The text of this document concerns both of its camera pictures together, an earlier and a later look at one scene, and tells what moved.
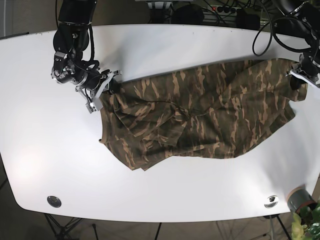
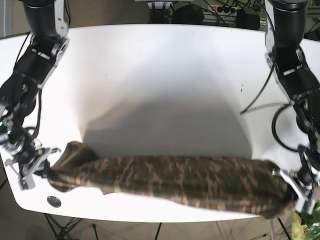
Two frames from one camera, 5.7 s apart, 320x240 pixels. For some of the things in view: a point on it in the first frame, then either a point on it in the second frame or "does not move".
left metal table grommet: [54, 201] does not move
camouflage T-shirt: [199, 112] → [249, 186]
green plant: [306, 223] does not move
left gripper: [92, 84] → [31, 160]
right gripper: [307, 70] → [305, 181]
